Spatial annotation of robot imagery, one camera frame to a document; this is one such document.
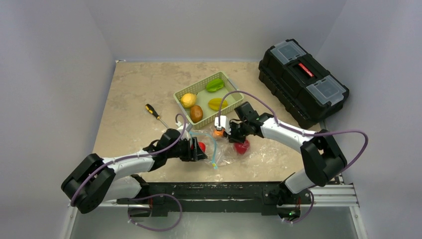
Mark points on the red fake tomato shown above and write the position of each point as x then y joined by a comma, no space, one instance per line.
202,146

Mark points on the aluminium frame rail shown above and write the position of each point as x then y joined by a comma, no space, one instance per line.
333,214

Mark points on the green fake lime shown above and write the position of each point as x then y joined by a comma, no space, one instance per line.
215,85

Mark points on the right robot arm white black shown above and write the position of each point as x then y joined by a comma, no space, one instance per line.
322,157

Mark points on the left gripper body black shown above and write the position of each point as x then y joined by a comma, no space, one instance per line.
186,154

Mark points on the clear zip top bag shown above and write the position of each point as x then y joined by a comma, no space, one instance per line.
220,151

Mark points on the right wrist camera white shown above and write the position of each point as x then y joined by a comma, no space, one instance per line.
220,123

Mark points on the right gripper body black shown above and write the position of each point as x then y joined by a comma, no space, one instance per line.
235,131

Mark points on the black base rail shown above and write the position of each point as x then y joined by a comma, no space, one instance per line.
267,198

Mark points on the yellow fake lemon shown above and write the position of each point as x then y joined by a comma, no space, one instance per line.
188,100

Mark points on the brown fake kiwi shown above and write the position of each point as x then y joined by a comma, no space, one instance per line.
196,113

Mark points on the black toolbox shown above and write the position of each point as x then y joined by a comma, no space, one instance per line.
307,90

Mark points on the green plastic basket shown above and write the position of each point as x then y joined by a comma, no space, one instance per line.
198,88

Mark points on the red fake apple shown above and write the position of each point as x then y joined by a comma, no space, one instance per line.
242,148

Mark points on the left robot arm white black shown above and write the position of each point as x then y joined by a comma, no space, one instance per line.
97,179

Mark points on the yellow fake pepper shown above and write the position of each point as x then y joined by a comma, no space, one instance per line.
216,103

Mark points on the yellow black screwdriver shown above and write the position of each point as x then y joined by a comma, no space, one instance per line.
153,112

